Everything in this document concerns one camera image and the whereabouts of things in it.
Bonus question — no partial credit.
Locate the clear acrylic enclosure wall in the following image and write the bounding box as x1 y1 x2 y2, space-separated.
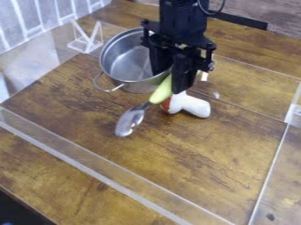
0 25 301 225

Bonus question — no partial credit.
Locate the clear acrylic triangle stand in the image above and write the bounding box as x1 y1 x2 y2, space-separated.
67 20 103 54

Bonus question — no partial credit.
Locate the red white toy mushroom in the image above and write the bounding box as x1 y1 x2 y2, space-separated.
160 91 210 118

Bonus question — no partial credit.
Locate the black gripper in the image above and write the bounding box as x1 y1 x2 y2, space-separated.
140 0 217 94

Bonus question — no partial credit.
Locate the green handled metal spoon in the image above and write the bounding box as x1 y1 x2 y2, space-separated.
114 75 172 137

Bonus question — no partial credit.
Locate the black bar on table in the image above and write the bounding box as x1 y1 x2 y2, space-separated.
213 12 267 31

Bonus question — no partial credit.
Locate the small steel pot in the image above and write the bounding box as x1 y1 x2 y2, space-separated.
92 27 170 94

